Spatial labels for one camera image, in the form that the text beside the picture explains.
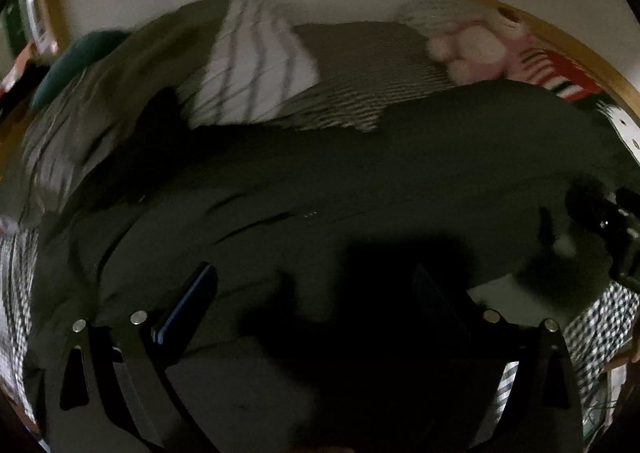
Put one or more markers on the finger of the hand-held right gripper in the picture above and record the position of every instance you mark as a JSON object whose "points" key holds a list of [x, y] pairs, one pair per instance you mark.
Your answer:
{"points": [[586, 207]]}

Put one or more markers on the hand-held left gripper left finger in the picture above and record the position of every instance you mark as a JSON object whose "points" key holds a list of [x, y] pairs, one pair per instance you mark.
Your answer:
{"points": [[184, 304]]}

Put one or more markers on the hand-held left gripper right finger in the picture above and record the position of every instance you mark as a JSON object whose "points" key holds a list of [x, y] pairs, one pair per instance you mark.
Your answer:
{"points": [[436, 300]]}

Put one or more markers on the dark green garment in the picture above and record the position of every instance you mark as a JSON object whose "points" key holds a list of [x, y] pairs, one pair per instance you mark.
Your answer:
{"points": [[350, 173]]}

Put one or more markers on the black white checkered bed sheet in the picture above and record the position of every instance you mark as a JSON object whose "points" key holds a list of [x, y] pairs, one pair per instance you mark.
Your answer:
{"points": [[600, 323]]}

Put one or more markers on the white black dotted cloth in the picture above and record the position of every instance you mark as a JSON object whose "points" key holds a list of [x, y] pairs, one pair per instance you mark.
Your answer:
{"points": [[622, 125]]}

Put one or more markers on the red white striped cloth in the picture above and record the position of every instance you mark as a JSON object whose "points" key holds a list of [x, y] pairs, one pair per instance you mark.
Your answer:
{"points": [[555, 70]]}

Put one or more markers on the pink plush toy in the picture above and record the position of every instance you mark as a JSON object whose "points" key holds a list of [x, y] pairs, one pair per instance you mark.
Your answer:
{"points": [[470, 50]]}

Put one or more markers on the olive striped blanket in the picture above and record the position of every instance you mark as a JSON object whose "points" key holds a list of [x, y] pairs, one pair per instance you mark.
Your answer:
{"points": [[350, 78]]}

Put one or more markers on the grey knitted pillow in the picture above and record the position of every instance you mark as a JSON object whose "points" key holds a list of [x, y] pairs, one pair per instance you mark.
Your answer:
{"points": [[440, 13]]}

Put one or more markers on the white grey striped pillow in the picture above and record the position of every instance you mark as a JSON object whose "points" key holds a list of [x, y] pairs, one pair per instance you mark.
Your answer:
{"points": [[250, 68]]}

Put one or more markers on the teal pillow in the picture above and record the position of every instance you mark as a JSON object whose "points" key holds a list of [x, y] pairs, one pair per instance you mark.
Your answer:
{"points": [[75, 58]]}

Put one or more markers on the white framed wall fixture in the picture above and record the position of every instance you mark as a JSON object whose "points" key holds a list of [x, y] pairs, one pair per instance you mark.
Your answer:
{"points": [[37, 8]]}

